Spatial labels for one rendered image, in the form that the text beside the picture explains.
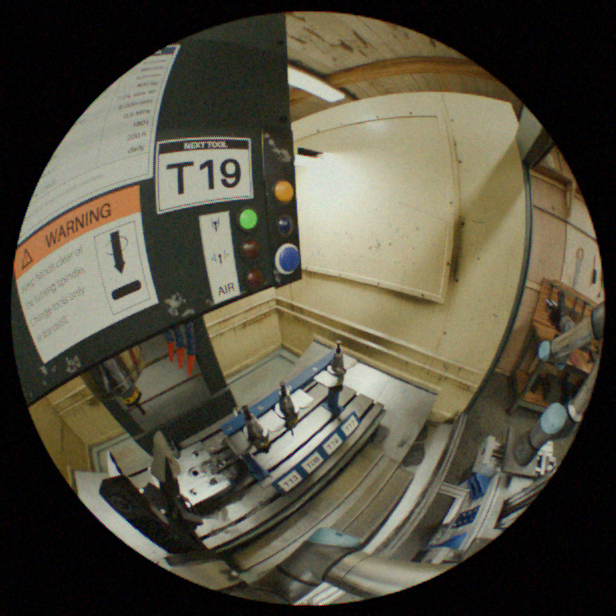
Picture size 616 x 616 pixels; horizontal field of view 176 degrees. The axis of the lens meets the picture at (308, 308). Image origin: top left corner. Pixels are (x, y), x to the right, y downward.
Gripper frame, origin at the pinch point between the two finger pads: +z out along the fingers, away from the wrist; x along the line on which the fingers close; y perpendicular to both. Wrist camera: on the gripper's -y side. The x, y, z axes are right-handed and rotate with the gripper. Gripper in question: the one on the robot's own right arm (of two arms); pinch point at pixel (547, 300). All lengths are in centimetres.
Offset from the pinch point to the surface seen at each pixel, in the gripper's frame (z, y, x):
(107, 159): -92, -46, -96
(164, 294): -88, -32, -97
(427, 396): -13, 53, -68
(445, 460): -48, 59, -52
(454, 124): -10, -74, -52
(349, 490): -70, 58, -90
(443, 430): -21, 73, -52
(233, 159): -80, -43, -93
